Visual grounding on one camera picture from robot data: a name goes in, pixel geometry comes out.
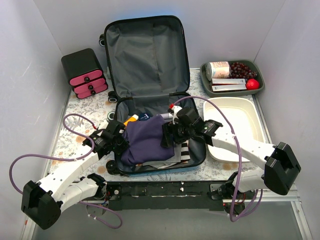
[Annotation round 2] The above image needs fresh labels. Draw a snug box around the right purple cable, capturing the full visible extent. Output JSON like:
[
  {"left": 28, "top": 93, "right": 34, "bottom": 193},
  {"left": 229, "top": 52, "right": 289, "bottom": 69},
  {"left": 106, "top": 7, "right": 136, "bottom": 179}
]
[{"left": 172, "top": 96, "right": 264, "bottom": 223}]

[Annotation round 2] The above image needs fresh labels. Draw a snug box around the lower white toothpaste box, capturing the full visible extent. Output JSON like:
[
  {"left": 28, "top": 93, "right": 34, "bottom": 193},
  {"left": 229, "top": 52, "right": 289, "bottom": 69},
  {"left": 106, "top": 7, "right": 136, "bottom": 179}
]
[{"left": 211, "top": 84, "right": 247, "bottom": 92}]

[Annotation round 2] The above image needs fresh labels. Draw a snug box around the dark green plastic tray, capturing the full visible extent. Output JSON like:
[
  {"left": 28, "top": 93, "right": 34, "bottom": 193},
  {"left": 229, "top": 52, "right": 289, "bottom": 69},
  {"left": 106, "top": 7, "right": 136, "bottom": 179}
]
[{"left": 200, "top": 59, "right": 265, "bottom": 98}]

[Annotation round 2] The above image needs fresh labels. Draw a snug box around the orange tube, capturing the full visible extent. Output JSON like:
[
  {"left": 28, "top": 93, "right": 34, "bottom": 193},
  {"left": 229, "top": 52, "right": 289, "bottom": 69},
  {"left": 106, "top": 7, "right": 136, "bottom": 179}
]
[{"left": 123, "top": 114, "right": 139, "bottom": 126}]

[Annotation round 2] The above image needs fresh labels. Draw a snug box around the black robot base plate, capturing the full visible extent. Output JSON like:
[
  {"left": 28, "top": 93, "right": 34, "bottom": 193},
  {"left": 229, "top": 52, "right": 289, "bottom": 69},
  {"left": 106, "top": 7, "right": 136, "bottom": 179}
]
[{"left": 77, "top": 180, "right": 257, "bottom": 218}]

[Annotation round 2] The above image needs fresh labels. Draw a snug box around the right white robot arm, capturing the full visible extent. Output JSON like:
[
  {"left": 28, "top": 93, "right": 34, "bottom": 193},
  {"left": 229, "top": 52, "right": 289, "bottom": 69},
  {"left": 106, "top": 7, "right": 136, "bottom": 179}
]
[{"left": 161, "top": 105, "right": 301, "bottom": 199}]

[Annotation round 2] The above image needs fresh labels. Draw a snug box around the navy round cosmetic jar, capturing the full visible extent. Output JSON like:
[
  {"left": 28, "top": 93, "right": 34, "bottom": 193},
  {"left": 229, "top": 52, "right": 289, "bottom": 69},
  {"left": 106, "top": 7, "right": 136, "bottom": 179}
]
[{"left": 138, "top": 112, "right": 152, "bottom": 122}]

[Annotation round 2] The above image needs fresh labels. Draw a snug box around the grey garment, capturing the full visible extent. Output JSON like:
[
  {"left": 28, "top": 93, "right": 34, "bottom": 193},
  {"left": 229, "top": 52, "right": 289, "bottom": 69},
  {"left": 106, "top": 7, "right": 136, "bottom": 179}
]
[{"left": 135, "top": 150, "right": 182, "bottom": 171}]

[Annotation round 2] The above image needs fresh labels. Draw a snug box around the black pink mini drawer chest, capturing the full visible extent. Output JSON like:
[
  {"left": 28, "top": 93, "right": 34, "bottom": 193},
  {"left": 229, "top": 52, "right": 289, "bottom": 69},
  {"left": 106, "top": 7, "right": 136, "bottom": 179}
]
[{"left": 61, "top": 48, "right": 108, "bottom": 99}]

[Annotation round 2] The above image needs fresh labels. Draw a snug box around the floral patterned table mat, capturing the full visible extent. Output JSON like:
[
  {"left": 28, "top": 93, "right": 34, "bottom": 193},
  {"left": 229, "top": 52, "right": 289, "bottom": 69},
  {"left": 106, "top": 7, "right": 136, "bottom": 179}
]
[{"left": 47, "top": 68, "right": 278, "bottom": 182}]

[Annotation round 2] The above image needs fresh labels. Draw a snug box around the blue fish-print kids suitcase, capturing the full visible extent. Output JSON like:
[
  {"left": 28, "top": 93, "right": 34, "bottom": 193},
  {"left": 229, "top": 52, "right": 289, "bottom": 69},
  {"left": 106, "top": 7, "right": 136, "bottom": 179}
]
[{"left": 98, "top": 15, "right": 208, "bottom": 177}]

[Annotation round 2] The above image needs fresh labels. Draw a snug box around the white pink tissue roll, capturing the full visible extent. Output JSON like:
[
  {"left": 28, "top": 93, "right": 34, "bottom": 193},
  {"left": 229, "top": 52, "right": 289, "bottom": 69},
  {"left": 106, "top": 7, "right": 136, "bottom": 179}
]
[{"left": 205, "top": 61, "right": 231, "bottom": 80}]

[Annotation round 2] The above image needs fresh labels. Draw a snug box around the dark red grape bunch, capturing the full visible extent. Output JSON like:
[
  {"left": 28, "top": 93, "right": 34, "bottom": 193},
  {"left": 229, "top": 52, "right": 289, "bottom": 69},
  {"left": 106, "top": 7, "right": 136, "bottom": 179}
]
[{"left": 229, "top": 62, "right": 258, "bottom": 80}]

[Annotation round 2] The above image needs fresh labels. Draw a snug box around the white plastic basin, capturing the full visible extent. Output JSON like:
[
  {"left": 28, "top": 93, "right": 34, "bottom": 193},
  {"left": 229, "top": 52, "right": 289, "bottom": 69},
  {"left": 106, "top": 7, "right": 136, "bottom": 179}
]
[{"left": 202, "top": 97, "right": 266, "bottom": 163}]

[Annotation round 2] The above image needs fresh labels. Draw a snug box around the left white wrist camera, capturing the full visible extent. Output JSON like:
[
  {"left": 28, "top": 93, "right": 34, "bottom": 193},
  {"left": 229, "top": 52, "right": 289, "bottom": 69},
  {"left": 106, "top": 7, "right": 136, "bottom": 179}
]
[{"left": 97, "top": 119, "right": 109, "bottom": 130}]

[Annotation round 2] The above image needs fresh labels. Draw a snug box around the upper white toothpaste box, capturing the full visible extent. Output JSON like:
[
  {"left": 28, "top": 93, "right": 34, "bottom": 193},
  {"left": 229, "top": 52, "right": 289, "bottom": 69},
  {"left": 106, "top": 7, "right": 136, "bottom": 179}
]
[{"left": 211, "top": 78, "right": 246, "bottom": 86}]

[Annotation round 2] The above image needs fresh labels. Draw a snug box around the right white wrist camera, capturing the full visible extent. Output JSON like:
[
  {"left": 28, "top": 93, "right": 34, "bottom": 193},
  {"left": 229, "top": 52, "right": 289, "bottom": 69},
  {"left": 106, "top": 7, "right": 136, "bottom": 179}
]
[{"left": 167, "top": 103, "right": 183, "bottom": 124}]

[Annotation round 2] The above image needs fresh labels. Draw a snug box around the dark navy garment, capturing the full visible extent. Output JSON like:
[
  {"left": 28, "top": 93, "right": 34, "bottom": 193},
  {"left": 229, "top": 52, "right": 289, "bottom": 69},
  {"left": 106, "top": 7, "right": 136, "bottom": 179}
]
[{"left": 120, "top": 115, "right": 175, "bottom": 167}]

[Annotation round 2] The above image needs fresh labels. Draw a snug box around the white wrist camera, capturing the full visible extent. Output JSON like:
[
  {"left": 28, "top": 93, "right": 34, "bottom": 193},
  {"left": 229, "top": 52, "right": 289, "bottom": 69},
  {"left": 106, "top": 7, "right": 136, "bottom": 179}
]
[
  {"left": 167, "top": 103, "right": 183, "bottom": 124},
  {"left": 97, "top": 119, "right": 109, "bottom": 130}
]

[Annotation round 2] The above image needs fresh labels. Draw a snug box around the black white striped garment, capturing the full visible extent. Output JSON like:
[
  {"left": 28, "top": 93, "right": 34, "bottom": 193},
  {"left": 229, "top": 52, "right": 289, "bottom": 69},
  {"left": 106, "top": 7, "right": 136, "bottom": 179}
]
[{"left": 180, "top": 140, "right": 191, "bottom": 164}]

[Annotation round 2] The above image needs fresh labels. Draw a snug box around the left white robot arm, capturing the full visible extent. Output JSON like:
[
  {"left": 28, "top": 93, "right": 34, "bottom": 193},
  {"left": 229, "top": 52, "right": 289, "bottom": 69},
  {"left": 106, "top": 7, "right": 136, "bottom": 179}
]
[{"left": 21, "top": 120, "right": 129, "bottom": 230}]

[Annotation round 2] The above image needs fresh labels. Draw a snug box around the white toothpaste box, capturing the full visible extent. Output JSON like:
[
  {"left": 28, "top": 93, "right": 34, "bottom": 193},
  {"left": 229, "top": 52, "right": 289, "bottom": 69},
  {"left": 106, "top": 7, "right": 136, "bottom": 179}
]
[
  {"left": 211, "top": 78, "right": 246, "bottom": 86},
  {"left": 211, "top": 84, "right": 247, "bottom": 92}
]

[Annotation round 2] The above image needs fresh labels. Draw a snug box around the red apple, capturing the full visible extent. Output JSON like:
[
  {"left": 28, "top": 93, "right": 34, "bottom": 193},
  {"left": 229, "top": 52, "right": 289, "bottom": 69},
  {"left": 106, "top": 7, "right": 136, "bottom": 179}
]
[{"left": 246, "top": 78, "right": 260, "bottom": 90}]

